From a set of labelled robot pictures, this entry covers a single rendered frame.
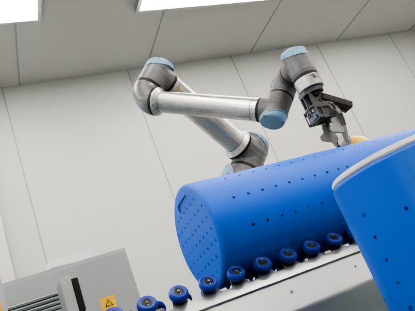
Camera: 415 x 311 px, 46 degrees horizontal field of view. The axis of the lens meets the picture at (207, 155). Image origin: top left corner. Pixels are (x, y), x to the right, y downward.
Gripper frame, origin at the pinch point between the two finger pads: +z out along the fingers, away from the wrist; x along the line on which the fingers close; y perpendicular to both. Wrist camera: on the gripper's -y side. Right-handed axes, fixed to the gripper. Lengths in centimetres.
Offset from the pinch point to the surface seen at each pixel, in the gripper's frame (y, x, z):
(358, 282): 30, 14, 42
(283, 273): 47, 12, 33
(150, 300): 80, 11, 29
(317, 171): 25.7, 13.5, 11.1
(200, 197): 60, 12, 10
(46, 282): 87, -144, -12
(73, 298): 94, 5, 23
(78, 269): 70, -143, -14
